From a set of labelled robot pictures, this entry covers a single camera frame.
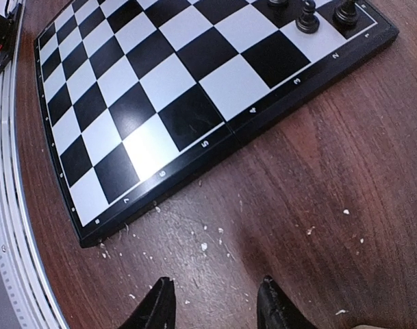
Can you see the black pawn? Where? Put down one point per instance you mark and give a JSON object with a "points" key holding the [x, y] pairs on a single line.
{"points": [[308, 22]]}

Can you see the black corner rook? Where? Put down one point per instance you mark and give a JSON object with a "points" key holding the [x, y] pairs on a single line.
{"points": [[345, 13]]}

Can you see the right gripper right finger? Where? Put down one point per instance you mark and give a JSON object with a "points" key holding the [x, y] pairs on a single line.
{"points": [[276, 310]]}

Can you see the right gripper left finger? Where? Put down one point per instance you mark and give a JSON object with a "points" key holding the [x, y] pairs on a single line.
{"points": [[156, 310]]}

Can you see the front aluminium rail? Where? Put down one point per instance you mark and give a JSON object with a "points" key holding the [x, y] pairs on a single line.
{"points": [[26, 298]]}

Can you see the black white chessboard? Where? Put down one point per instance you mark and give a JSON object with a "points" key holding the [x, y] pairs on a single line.
{"points": [[137, 97]]}

